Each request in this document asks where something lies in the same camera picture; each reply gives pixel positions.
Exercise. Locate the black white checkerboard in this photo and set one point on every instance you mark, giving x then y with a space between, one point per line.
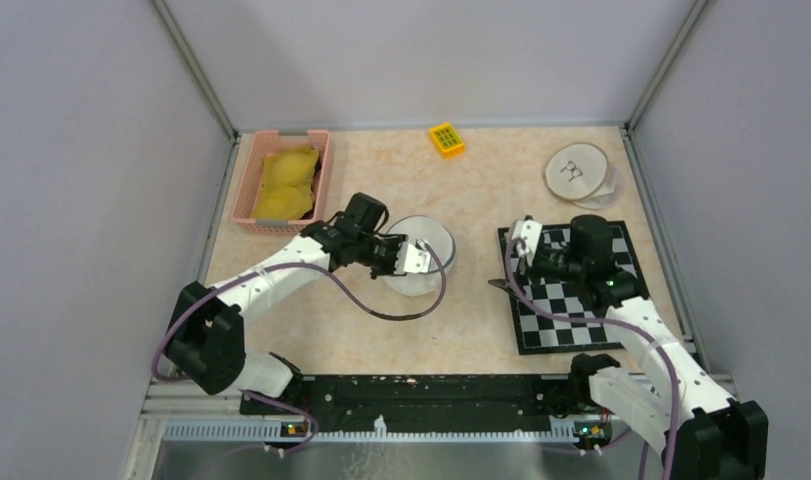
536 334

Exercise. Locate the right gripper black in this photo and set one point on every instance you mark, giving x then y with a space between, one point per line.
503 283

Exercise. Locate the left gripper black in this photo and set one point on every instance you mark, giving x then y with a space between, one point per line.
397 243

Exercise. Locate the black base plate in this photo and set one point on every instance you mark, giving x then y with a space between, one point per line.
440 403

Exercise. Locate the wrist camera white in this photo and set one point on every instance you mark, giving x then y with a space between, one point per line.
414 258
525 236

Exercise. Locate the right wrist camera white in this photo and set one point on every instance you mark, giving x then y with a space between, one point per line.
525 236

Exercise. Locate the yellow bra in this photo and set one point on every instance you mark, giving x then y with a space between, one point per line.
285 193

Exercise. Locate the yellow toy brick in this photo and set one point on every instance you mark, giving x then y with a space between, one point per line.
447 140

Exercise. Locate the round translucent disc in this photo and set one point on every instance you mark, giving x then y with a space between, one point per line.
607 195

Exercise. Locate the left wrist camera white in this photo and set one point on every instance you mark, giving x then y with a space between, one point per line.
414 258

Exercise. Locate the aluminium front rail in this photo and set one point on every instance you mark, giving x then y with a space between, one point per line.
233 416

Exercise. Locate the pink plastic basket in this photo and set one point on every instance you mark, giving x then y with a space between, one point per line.
269 142

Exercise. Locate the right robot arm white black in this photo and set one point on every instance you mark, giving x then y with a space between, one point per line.
697 427

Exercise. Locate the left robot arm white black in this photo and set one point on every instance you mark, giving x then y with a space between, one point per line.
206 338

